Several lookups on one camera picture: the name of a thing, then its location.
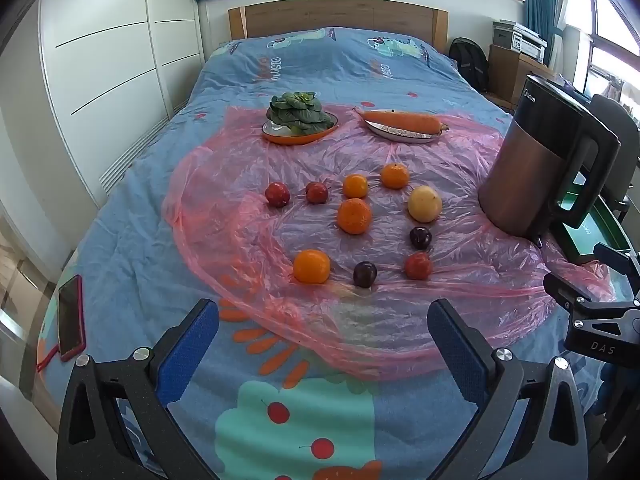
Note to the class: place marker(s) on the white printer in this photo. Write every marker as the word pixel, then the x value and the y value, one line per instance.
pixel 517 40

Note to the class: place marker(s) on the grey chair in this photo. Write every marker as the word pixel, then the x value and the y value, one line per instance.
pixel 620 125

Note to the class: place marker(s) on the pink plastic sheet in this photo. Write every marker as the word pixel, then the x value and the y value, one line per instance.
pixel 240 240

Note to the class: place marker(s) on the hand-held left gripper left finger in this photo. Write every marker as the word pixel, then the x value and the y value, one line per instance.
pixel 190 350

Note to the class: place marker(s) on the orange plate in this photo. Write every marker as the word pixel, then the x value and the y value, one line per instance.
pixel 295 138

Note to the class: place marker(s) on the white wardrobe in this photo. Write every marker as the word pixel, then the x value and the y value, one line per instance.
pixel 110 60

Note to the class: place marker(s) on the window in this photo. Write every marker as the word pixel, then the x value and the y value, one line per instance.
pixel 610 25

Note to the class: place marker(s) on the green bok choy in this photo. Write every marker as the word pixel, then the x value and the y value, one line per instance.
pixel 300 112

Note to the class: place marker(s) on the carrot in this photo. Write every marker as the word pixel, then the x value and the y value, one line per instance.
pixel 400 121

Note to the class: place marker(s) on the smooth orange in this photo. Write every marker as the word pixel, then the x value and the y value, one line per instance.
pixel 355 185
pixel 311 266
pixel 395 175

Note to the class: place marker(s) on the white plate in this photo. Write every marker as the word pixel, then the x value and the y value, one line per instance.
pixel 400 136

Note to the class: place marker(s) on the copper and black electric kettle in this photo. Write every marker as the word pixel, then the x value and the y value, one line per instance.
pixel 525 175

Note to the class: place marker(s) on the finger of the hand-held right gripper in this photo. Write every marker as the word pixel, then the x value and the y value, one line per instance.
pixel 617 260
pixel 560 287

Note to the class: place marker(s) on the red plum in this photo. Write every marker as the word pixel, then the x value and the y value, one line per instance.
pixel 316 192
pixel 277 194
pixel 418 266

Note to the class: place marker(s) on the wooden drawer cabinet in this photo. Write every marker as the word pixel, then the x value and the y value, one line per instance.
pixel 515 75

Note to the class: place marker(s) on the yellow apple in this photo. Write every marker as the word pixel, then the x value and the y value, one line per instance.
pixel 425 203

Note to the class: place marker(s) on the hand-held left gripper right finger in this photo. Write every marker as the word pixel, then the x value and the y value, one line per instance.
pixel 457 355

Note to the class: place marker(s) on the phone in red case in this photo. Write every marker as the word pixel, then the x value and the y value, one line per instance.
pixel 70 315

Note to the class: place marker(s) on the wooden headboard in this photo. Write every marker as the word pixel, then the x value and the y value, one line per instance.
pixel 340 17

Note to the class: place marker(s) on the black backpack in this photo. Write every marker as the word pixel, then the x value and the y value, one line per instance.
pixel 470 65

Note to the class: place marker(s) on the green tray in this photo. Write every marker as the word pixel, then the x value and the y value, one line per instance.
pixel 595 225

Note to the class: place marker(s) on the dark purple plum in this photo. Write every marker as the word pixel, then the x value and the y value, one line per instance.
pixel 365 274
pixel 420 237

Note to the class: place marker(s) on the large bumpy orange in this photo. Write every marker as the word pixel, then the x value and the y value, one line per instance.
pixel 354 216

